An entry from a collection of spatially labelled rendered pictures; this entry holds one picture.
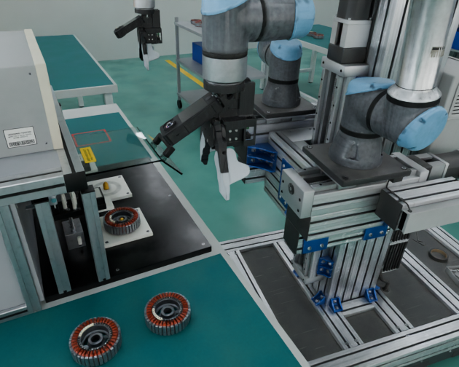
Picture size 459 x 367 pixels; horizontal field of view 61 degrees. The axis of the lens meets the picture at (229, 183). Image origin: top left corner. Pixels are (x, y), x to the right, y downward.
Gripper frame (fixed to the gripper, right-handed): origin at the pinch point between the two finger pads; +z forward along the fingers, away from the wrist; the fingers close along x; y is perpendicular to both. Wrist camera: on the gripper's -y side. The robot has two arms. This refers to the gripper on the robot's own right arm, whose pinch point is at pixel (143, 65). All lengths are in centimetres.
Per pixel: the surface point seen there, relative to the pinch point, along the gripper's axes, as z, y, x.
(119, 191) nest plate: 37.1, -15.7, -28.3
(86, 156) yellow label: 9, -24, -54
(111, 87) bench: 42, -8, 111
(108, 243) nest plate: 37, -22, -56
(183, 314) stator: 37, -7, -89
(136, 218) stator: 33, -12, -51
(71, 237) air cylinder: 34, -32, -54
